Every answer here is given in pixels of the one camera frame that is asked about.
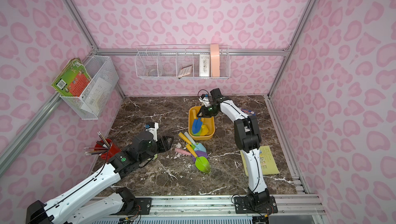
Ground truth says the blue shovel wooden handle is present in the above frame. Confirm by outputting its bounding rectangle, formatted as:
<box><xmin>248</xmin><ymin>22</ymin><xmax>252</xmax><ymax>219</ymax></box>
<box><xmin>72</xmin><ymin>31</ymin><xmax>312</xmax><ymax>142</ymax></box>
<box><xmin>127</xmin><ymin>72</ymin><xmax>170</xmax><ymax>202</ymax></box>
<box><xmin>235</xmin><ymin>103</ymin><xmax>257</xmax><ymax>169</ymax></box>
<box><xmin>191</xmin><ymin>111</ymin><xmax>203</xmax><ymax>133</ymax></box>

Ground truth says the yellow plastic shovel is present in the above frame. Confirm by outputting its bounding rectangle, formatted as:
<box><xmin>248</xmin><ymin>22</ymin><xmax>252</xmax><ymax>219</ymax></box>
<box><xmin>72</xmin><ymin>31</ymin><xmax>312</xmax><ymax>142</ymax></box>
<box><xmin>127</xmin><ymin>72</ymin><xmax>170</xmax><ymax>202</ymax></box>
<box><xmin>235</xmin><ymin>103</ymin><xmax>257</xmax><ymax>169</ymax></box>
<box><xmin>200</xmin><ymin>125</ymin><xmax>209</xmax><ymax>136</ymax></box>

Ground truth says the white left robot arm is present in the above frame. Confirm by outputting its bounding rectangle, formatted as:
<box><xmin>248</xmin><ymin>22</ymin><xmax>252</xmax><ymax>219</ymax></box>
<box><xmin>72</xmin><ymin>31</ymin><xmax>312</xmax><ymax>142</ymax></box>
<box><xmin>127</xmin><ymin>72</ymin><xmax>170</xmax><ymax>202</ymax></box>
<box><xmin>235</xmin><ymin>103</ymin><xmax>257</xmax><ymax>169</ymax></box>
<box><xmin>25</xmin><ymin>130</ymin><xmax>174</xmax><ymax>224</ymax></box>

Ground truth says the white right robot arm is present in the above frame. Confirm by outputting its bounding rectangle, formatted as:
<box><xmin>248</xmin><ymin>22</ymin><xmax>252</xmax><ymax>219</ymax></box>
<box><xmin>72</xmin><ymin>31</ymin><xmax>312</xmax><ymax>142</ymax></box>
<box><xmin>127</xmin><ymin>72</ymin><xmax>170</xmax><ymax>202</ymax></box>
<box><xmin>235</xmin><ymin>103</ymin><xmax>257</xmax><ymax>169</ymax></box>
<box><xmin>198</xmin><ymin>88</ymin><xmax>270</xmax><ymax>207</ymax></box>

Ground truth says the yellow plastic storage box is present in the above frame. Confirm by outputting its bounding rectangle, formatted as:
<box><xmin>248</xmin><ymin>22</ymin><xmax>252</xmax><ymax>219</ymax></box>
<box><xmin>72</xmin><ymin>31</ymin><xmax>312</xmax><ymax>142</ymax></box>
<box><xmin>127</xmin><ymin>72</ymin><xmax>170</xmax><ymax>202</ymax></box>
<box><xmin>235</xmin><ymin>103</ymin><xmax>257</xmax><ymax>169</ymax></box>
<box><xmin>188</xmin><ymin>106</ymin><xmax>216</xmax><ymax>141</ymax></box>

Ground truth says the white box on shelf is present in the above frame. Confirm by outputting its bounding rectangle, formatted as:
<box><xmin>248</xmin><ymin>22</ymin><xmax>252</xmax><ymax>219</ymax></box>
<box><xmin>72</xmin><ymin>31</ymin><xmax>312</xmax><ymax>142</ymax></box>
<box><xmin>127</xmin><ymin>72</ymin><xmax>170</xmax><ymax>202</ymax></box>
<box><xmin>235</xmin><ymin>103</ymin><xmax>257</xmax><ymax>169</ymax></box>
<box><xmin>199</xmin><ymin>54</ymin><xmax>210</xmax><ymax>77</ymax></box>

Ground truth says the pink box on shelf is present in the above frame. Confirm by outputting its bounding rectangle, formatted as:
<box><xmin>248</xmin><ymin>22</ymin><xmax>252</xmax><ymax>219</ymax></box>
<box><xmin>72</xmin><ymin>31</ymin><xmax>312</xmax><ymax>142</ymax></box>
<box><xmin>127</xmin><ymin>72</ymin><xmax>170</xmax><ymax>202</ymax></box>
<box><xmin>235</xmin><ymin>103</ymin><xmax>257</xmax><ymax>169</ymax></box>
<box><xmin>210</xmin><ymin>44</ymin><xmax>220</xmax><ymax>78</ymax></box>

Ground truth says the red pencil cup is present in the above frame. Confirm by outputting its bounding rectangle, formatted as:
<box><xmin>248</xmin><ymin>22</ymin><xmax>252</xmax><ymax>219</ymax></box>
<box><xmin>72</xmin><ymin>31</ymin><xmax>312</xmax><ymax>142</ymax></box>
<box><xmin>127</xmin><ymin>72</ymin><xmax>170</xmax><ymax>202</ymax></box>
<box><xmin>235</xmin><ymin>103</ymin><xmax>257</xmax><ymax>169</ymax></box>
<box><xmin>84</xmin><ymin>131</ymin><xmax>121</xmax><ymax>161</ymax></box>

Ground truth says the blue Macmillan paperback book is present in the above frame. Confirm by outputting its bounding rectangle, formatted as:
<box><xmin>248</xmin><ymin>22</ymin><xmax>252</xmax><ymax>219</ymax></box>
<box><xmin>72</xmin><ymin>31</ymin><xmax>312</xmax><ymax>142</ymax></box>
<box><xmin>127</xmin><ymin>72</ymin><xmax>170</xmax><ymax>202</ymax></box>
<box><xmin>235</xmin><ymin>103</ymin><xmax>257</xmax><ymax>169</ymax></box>
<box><xmin>241</xmin><ymin>109</ymin><xmax>256</xmax><ymax>115</ymax></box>

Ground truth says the small calculator on shelf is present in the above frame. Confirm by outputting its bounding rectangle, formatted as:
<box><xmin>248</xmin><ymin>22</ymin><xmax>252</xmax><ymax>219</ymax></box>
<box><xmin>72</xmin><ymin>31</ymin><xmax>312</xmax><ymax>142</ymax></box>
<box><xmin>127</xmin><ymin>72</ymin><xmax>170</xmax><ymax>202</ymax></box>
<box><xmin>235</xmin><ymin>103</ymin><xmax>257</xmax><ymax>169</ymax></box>
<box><xmin>177</xmin><ymin>64</ymin><xmax>193</xmax><ymax>78</ymax></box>

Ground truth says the yellow-green booklet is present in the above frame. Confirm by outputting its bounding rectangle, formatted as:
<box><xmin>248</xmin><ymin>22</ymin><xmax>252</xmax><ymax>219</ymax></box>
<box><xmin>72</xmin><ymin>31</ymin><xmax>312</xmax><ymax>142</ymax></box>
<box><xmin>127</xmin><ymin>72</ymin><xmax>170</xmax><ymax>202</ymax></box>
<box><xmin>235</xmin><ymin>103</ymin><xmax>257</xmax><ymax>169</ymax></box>
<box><xmin>259</xmin><ymin>146</ymin><xmax>279</xmax><ymax>176</ymax></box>

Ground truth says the green red book in basket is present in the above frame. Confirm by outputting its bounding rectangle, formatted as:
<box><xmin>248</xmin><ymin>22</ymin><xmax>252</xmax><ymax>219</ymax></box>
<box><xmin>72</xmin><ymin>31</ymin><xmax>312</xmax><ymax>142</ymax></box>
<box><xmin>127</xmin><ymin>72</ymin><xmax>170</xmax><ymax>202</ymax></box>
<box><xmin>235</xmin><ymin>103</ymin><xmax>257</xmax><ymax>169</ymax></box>
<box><xmin>52</xmin><ymin>58</ymin><xmax>91</xmax><ymax>97</ymax></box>

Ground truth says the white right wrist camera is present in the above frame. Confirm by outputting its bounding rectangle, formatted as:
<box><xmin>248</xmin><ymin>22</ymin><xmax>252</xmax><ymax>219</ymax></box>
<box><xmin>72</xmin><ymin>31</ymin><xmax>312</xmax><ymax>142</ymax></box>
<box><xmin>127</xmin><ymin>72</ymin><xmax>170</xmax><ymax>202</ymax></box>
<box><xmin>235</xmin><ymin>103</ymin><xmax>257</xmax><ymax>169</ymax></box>
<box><xmin>199</xmin><ymin>94</ymin><xmax>210</xmax><ymax>107</ymax></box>

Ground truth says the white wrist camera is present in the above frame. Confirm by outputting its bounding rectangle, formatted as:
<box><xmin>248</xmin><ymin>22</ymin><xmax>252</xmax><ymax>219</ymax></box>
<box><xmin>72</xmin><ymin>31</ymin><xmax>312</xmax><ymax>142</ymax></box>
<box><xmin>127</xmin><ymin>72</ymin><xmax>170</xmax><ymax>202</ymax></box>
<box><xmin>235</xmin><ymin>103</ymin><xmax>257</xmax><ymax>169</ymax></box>
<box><xmin>145</xmin><ymin>122</ymin><xmax>159</xmax><ymax>142</ymax></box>
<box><xmin>199</xmin><ymin>94</ymin><xmax>210</xmax><ymax>107</ymax></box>

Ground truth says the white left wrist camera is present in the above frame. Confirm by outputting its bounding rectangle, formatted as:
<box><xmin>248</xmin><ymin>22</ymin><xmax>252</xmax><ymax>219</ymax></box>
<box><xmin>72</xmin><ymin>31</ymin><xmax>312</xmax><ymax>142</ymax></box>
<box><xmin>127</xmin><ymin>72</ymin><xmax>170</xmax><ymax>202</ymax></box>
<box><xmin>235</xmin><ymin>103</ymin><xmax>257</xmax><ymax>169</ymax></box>
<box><xmin>145</xmin><ymin>122</ymin><xmax>159</xmax><ymax>142</ymax></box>

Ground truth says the light blue shovel white handle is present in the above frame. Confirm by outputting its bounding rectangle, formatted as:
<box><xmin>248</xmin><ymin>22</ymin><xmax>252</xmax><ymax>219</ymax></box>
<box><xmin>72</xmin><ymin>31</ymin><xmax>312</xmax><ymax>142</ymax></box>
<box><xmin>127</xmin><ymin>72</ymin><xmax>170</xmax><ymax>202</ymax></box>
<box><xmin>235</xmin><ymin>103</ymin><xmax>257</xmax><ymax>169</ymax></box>
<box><xmin>184</xmin><ymin>132</ymin><xmax>207</xmax><ymax>153</ymax></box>

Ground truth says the purple shovel pink handle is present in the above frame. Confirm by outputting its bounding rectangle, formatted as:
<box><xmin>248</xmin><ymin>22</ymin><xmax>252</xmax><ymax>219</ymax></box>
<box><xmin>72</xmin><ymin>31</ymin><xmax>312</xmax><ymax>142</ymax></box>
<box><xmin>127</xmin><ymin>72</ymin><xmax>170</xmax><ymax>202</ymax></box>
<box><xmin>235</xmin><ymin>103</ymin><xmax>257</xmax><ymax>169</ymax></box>
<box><xmin>175</xmin><ymin>146</ymin><xmax>208</xmax><ymax>163</ymax></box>

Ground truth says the large green shovel yellow handle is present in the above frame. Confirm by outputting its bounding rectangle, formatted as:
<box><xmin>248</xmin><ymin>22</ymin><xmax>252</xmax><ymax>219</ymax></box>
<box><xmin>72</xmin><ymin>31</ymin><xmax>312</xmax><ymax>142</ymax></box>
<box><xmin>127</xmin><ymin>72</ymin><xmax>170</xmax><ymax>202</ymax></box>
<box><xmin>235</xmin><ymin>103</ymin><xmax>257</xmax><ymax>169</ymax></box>
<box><xmin>178</xmin><ymin>133</ymin><xmax>211</xmax><ymax>174</ymax></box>

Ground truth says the white wire wall shelf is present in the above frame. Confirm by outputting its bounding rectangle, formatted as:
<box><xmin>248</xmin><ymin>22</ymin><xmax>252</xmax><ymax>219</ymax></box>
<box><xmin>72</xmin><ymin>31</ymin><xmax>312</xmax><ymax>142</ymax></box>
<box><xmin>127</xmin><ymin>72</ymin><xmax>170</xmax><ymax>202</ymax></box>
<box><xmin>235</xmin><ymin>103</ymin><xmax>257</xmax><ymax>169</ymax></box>
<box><xmin>135</xmin><ymin>45</ymin><xmax>231</xmax><ymax>79</ymax></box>

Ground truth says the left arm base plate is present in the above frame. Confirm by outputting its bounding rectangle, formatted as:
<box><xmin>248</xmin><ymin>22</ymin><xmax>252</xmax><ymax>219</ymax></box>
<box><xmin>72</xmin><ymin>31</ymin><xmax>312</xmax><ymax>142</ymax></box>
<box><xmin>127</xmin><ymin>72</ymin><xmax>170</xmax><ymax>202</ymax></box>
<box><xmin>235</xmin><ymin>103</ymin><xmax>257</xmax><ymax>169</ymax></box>
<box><xmin>112</xmin><ymin>197</ymin><xmax>153</xmax><ymax>216</ymax></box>

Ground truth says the white mesh wall basket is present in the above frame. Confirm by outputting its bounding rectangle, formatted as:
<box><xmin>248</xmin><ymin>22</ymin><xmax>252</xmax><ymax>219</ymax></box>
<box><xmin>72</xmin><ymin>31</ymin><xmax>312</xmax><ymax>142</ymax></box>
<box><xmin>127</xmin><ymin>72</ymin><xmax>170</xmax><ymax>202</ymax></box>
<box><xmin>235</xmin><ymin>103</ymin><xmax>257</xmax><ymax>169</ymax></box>
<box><xmin>60</xmin><ymin>56</ymin><xmax>119</xmax><ymax>120</ymax></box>

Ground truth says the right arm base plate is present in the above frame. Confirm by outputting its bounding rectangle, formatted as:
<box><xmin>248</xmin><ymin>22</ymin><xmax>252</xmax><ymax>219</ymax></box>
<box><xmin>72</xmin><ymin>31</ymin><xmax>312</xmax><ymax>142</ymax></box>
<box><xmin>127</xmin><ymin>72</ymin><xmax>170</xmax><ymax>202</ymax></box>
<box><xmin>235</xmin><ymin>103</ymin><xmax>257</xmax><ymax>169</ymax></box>
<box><xmin>231</xmin><ymin>194</ymin><xmax>278</xmax><ymax>216</ymax></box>

